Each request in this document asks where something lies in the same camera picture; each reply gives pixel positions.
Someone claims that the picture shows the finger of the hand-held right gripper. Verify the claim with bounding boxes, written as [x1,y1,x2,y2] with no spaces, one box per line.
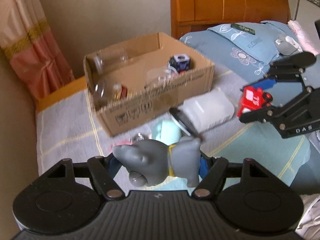
[240,51,317,98]
[238,87,320,124]

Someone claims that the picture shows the pink folded cloth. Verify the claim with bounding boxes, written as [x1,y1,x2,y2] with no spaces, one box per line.
[287,19,320,55]

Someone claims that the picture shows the blue bedsheet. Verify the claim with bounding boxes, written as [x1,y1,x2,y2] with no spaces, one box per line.
[179,21,320,90]

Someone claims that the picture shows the clear square plastic container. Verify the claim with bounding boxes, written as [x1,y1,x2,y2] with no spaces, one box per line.
[146,66,181,87]

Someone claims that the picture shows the teal round object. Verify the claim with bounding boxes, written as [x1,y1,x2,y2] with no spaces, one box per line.
[151,120,182,143]

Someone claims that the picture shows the grey plush toy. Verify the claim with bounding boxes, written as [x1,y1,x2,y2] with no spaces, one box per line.
[274,34,303,55]

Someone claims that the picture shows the red toy truck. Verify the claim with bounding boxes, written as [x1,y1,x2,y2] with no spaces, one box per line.
[237,86,274,118]

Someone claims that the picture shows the black and blue fidget cube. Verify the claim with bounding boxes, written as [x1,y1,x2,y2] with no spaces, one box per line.
[169,54,192,73]

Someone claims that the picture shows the blue and grey checked towel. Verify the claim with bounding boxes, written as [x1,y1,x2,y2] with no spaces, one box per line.
[36,66,312,188]

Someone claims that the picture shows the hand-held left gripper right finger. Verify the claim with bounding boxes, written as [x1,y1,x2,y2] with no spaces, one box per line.
[192,154,266,201]

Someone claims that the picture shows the clear bottle of yellow capsules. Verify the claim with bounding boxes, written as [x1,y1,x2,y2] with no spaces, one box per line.
[93,79,131,105]

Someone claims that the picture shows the pink curtain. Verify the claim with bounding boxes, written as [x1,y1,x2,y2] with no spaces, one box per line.
[0,0,76,101]

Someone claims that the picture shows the wooden bedside table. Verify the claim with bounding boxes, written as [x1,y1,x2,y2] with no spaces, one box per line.
[36,76,88,112]

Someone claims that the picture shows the blue floral pillow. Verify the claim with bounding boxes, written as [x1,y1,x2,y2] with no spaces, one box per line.
[207,21,302,58]

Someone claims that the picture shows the grey cat figurine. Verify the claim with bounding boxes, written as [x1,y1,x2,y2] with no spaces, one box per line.
[112,137,202,188]

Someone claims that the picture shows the cardboard box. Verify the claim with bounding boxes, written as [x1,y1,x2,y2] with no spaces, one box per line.
[83,32,216,137]

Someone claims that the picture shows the white plastic bottle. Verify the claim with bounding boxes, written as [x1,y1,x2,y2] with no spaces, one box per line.
[183,88,236,132]

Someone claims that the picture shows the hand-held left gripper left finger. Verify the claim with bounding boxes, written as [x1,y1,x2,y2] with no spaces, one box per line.
[47,156,125,201]

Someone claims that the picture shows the clear jar with frosted lid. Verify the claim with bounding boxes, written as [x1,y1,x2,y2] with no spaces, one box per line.
[93,49,130,76]

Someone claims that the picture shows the wooden headboard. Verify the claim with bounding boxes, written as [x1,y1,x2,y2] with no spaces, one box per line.
[169,0,292,40]

